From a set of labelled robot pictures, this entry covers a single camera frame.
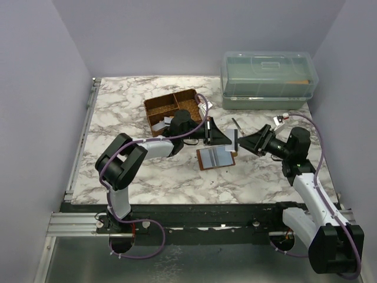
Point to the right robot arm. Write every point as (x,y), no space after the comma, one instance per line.
(334,245)

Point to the stack of credit cards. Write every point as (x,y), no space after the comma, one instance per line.
(166,121)

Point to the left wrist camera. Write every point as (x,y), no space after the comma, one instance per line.
(203,108)

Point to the clear lidded plastic box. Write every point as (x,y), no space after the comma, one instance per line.
(267,80)

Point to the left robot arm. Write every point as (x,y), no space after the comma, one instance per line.
(120,162)

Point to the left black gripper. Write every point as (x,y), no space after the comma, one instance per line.
(212,135)

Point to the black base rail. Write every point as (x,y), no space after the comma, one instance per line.
(191,224)

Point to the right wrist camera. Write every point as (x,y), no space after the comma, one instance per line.
(280,122)

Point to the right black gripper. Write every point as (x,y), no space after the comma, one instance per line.
(254,141)

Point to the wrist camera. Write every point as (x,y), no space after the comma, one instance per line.
(280,122)
(203,108)

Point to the brown leather card holder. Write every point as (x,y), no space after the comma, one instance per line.
(215,157)

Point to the grey credit card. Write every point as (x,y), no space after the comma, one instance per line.
(233,135)

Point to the aluminium side rail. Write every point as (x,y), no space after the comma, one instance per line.
(68,195)

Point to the brown woven basket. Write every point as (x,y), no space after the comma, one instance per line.
(158,108)

